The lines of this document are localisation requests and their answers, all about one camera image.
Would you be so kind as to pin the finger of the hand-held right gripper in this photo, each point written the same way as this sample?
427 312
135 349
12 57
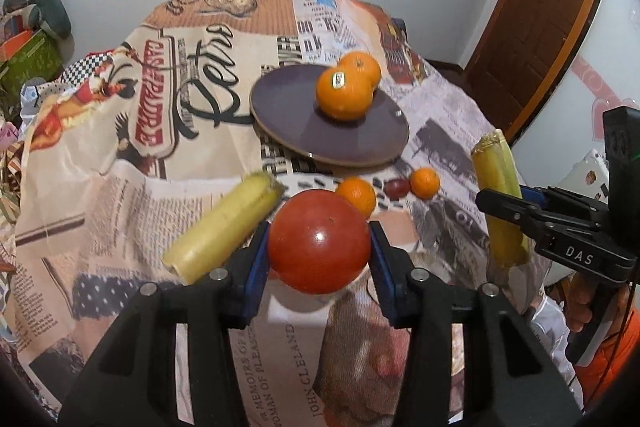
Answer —
565 202
505 206

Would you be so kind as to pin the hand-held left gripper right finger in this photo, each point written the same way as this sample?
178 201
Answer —
381 264

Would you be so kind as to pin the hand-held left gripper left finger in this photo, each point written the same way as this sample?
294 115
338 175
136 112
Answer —
258 257

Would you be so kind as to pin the yellow corn cob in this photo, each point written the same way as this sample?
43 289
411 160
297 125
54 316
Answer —
220 229
495 167

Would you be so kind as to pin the red tomato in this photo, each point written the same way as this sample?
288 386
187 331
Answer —
320 242

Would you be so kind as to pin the dark round plate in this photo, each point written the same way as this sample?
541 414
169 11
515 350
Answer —
300 117

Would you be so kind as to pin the person's right forearm orange sleeve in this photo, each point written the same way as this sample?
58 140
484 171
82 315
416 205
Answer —
612 357

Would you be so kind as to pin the person's right hand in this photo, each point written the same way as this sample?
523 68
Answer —
580 302

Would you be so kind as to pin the white bag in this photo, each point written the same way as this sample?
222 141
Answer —
587 177

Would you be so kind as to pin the small orange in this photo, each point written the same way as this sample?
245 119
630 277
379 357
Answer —
425 183
357 197

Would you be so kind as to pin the small dark red fruit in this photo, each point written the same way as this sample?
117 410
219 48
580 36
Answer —
396 188

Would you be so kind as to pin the printed tablecloth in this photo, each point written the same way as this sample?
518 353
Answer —
150 157

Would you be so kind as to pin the large orange with sticker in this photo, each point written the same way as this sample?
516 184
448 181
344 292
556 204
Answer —
344 96

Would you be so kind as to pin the brown wooden door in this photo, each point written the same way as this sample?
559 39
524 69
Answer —
535 22

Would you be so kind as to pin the checkered cloth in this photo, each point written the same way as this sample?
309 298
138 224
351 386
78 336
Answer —
82 68

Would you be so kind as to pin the pile of colourful cloth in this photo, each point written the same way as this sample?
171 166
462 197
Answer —
12 167

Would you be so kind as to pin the green cardboard box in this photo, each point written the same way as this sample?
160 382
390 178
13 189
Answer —
27 57

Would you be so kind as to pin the dark green cushion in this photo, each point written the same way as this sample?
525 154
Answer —
42 4

